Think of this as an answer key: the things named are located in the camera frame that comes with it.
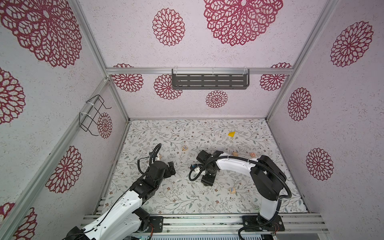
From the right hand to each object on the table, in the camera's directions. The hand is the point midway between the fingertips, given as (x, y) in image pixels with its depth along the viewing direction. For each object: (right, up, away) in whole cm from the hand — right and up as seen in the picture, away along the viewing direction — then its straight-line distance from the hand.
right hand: (206, 177), depth 89 cm
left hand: (-23, +7, -6) cm, 25 cm away
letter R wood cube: (-13, +16, +14) cm, 25 cm away
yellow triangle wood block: (+21, +26, +23) cm, 40 cm away
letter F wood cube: (+14, -6, -5) cm, 16 cm away
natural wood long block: (-30, +11, +10) cm, 33 cm away
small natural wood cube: (+21, +12, +11) cm, 26 cm away
